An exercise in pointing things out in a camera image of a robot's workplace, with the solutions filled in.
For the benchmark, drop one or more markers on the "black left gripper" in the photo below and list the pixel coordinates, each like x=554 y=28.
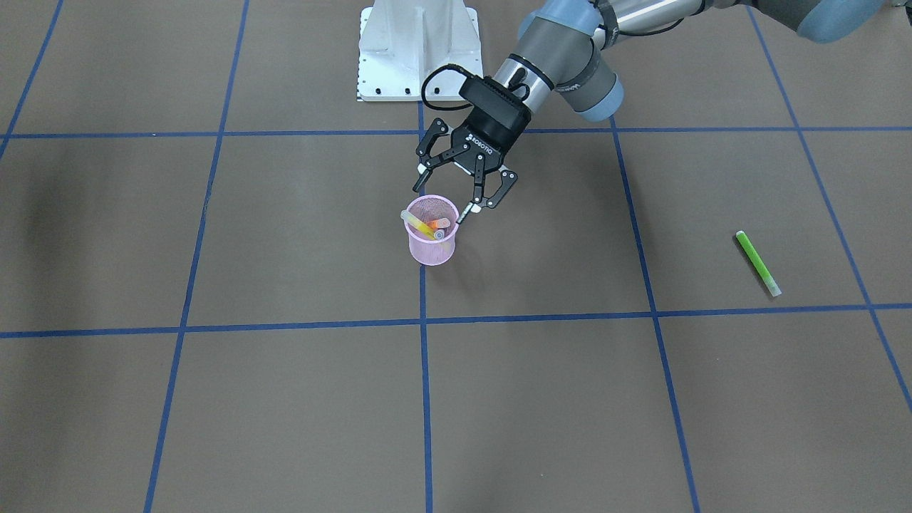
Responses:
x=496 y=133

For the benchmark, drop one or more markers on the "orange highlighter pen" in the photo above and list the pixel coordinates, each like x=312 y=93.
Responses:
x=439 y=224

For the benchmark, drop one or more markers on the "yellow highlighter pen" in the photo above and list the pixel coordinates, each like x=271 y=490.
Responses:
x=417 y=224

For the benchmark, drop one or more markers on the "green highlighter pen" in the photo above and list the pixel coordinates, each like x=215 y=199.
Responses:
x=761 y=270

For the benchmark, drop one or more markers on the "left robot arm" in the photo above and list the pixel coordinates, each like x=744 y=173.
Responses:
x=559 y=50

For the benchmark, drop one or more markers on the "pink mesh pen holder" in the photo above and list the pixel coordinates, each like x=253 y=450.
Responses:
x=429 y=207

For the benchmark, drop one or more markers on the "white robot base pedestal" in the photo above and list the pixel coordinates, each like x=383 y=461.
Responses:
x=402 y=42

